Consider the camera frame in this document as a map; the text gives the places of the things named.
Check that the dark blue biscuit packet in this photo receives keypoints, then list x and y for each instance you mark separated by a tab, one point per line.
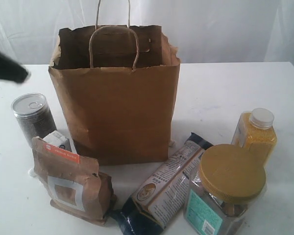
159	198

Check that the clear can dark seeds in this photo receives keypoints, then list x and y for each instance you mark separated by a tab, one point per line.
33	115

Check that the gold lid plastic jar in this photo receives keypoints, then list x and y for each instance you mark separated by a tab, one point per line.
226	183

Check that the yellow grain plastic bottle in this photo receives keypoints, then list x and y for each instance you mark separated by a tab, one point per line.
255	133

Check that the brown paper bag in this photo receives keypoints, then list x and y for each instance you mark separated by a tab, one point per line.
117	87

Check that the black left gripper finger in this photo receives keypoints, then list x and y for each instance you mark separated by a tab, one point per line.
11	70

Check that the brown kraft pouch orange label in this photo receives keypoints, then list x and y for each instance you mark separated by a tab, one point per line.
73	182

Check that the small white carton box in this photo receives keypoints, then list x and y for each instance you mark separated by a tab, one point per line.
58	140

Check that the white curtain backdrop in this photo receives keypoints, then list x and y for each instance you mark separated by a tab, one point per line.
204	31

